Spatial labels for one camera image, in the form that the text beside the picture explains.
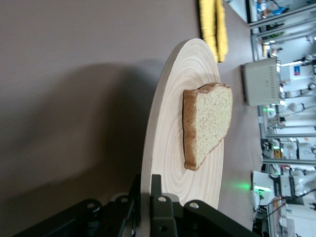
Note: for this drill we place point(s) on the yellow quilted oven mitt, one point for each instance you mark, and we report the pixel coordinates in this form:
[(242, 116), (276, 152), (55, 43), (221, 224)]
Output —
[(207, 22), (221, 29)]

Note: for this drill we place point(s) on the beige chrome two-slot toaster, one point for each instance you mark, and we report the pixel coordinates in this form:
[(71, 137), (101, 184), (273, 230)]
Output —
[(259, 81)]

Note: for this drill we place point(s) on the aluminium lab rack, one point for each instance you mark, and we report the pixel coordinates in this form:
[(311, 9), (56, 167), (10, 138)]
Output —
[(261, 128)]

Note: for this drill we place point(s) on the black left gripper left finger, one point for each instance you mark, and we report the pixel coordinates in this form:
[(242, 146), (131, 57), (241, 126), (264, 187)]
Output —
[(136, 192)]

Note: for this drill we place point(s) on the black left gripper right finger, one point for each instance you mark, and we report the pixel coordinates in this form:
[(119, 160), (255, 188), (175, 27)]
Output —
[(160, 214)]

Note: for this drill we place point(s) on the round wooden plate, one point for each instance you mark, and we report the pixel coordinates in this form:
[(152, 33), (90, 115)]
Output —
[(168, 98)]

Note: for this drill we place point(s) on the brown bread slice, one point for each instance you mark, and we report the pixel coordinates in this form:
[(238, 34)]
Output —
[(212, 123)]

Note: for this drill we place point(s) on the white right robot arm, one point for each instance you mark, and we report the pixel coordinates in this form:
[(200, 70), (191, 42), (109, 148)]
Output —
[(261, 184)]

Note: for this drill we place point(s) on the brown table cover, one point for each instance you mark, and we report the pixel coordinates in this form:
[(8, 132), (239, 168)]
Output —
[(74, 74)]

